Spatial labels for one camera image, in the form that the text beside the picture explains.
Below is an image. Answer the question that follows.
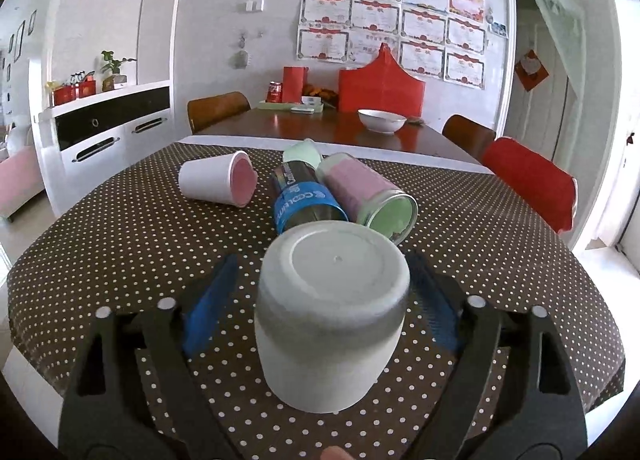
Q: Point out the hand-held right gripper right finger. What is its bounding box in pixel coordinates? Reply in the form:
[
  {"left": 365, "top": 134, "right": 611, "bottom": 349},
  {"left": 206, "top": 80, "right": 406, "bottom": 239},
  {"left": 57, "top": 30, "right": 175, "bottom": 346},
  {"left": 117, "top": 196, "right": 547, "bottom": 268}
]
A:
[{"left": 404, "top": 251, "right": 588, "bottom": 460}]

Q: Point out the mint green cup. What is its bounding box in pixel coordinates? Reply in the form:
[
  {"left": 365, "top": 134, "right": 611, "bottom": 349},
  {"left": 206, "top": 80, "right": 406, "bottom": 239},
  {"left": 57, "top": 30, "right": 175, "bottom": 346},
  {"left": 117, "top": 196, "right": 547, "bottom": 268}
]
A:
[{"left": 282, "top": 138, "right": 322, "bottom": 168}]

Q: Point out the large white cup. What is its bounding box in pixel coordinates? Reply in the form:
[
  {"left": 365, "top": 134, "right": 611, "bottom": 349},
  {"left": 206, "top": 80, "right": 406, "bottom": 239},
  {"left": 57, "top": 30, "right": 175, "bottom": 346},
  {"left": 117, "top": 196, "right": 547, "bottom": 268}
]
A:
[{"left": 254, "top": 221, "right": 412, "bottom": 413}]

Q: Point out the large red gift box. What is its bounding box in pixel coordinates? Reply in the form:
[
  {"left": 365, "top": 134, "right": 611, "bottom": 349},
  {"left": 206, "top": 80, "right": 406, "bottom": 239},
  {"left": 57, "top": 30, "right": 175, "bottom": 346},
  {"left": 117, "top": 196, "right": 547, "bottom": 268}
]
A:
[{"left": 338, "top": 43, "right": 427, "bottom": 118}]

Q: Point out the wall of award certificates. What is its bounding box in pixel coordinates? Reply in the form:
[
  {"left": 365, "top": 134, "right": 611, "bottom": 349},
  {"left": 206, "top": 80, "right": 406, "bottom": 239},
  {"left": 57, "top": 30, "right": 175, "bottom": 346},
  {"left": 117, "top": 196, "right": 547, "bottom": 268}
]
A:
[{"left": 250, "top": 0, "right": 488, "bottom": 90}]

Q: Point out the pale green lace curtain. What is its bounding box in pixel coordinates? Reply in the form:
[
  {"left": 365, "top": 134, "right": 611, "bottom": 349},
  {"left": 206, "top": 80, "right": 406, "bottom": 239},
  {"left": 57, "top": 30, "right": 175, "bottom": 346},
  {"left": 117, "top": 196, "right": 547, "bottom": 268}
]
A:
[{"left": 517, "top": 0, "right": 586, "bottom": 105}]

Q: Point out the white cup with pink inside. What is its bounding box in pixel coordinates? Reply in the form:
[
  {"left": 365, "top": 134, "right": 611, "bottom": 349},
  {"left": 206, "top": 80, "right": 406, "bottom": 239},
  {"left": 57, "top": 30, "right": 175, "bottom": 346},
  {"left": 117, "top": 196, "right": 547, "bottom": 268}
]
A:
[{"left": 178, "top": 150, "right": 258, "bottom": 207}]

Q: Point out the wooden dining table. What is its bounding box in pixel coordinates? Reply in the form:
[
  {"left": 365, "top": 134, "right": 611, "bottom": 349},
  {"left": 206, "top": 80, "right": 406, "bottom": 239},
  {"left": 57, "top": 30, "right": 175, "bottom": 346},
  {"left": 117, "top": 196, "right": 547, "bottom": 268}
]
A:
[{"left": 192, "top": 107, "right": 481, "bottom": 163}]

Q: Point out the white bowl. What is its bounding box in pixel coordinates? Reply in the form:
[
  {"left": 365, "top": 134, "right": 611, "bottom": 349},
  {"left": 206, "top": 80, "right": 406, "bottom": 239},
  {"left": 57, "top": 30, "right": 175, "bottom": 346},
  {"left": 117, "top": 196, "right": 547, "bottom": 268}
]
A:
[{"left": 357, "top": 108, "right": 407, "bottom": 135}]

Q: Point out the tall red box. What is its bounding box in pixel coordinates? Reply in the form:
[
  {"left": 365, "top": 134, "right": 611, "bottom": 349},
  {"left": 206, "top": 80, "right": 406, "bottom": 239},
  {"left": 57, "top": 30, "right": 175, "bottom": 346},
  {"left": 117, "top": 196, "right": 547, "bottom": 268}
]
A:
[{"left": 282, "top": 66, "right": 309, "bottom": 104}]

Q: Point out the chair with red cover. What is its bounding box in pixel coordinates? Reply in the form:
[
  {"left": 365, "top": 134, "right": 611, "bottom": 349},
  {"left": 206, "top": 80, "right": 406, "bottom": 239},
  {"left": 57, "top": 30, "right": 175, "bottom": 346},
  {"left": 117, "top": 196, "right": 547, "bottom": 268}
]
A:
[{"left": 481, "top": 137, "right": 578, "bottom": 235}]

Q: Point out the red diamond door decoration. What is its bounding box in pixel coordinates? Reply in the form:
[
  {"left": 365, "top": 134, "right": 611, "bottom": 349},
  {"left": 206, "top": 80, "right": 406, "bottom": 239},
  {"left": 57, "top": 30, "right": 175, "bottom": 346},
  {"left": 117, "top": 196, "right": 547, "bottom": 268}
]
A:
[{"left": 515, "top": 50, "right": 550, "bottom": 91}]

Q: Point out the brown wooden chair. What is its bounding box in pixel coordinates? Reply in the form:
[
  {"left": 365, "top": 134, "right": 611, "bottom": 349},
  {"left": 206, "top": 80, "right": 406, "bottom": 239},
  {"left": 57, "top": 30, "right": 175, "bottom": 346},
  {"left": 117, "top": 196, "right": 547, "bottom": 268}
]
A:
[
  {"left": 442, "top": 114, "right": 497, "bottom": 163},
  {"left": 187, "top": 92, "right": 251, "bottom": 135}
]

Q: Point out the pile of orange snacks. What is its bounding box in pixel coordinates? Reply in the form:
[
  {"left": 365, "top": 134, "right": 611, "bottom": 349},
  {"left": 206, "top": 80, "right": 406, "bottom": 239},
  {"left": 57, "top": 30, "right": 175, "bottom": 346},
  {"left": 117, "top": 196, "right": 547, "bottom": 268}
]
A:
[{"left": 305, "top": 84, "right": 339, "bottom": 103}]

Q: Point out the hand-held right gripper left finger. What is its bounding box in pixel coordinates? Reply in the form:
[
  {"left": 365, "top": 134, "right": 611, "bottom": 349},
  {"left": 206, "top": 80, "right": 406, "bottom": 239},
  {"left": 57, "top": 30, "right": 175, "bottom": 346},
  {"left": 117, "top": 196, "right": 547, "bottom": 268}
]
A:
[{"left": 59, "top": 253, "right": 241, "bottom": 460}]

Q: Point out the pink cup with green inside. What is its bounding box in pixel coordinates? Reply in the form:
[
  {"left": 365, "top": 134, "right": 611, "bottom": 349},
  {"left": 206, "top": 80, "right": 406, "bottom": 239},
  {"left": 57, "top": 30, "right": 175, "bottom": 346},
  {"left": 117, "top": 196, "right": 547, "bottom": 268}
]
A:
[{"left": 315, "top": 153, "right": 419, "bottom": 247}]

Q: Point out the pink sofa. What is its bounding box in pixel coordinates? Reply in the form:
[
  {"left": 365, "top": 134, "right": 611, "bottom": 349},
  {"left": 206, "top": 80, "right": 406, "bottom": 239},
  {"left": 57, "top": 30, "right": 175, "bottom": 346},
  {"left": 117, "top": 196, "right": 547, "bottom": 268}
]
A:
[{"left": 0, "top": 145, "right": 46, "bottom": 221}]

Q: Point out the light green tray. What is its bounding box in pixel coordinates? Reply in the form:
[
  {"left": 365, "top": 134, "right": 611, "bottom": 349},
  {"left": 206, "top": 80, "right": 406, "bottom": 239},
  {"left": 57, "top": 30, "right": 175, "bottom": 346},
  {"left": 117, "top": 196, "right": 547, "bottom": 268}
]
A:
[{"left": 258, "top": 100, "right": 323, "bottom": 114}]

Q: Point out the brown polka dot tablecloth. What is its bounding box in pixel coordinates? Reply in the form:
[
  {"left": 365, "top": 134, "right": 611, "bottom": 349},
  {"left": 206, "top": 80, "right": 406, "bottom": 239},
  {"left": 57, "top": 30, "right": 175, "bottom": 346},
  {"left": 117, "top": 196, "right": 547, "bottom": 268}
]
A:
[{"left": 7, "top": 142, "right": 626, "bottom": 460}]

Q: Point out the white sideboard cabinet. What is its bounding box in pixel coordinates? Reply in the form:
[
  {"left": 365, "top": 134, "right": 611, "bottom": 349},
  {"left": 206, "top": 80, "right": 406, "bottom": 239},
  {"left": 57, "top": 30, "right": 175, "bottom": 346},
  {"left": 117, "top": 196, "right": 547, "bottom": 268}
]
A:
[{"left": 30, "top": 81, "right": 173, "bottom": 213}]

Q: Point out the blue metal cup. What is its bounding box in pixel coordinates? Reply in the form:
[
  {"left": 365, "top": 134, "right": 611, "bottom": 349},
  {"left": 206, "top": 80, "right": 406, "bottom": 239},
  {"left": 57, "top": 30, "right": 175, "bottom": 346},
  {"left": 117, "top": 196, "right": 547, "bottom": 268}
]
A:
[{"left": 269, "top": 161, "right": 350, "bottom": 235}]

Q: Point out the potted green plant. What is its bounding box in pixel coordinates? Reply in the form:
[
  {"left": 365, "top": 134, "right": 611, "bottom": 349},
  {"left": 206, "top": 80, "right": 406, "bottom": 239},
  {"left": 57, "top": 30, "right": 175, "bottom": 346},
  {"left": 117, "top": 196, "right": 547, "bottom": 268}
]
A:
[{"left": 100, "top": 50, "right": 137, "bottom": 92}]

